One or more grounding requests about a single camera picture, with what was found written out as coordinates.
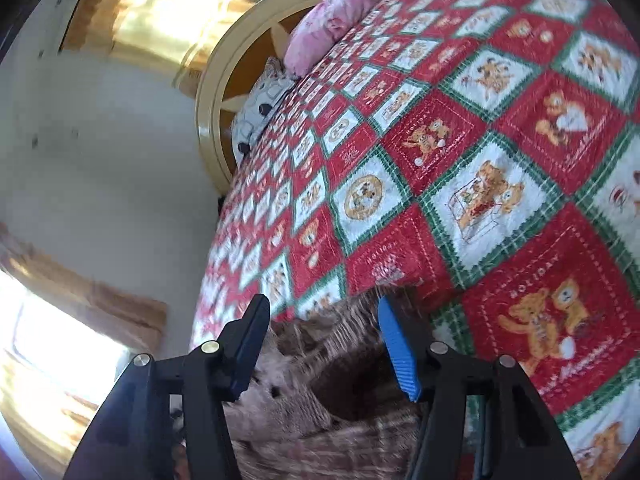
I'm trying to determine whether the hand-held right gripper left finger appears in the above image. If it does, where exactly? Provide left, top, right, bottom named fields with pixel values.
left=65, top=294, right=271, bottom=480

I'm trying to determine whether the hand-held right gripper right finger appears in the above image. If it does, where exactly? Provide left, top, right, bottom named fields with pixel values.
left=377, top=295, right=583, bottom=480

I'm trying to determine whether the brown knitted sun-pattern sweater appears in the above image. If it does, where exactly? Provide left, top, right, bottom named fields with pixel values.
left=172, top=290, right=481, bottom=480

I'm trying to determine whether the bright window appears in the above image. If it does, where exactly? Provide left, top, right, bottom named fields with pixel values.
left=0, top=270, right=131, bottom=461

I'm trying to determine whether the red checkered bear-print blanket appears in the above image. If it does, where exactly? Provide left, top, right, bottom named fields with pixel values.
left=190, top=0, right=640, bottom=480

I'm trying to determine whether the white black patterned pillow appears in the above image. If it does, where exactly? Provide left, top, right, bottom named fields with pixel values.
left=231, top=57, right=297, bottom=166

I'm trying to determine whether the cream arched bed headboard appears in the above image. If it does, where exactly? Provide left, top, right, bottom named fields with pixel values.
left=195, top=0, right=396, bottom=196

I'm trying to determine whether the pink pillow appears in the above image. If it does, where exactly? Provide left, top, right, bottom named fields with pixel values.
left=284, top=0, right=377, bottom=80

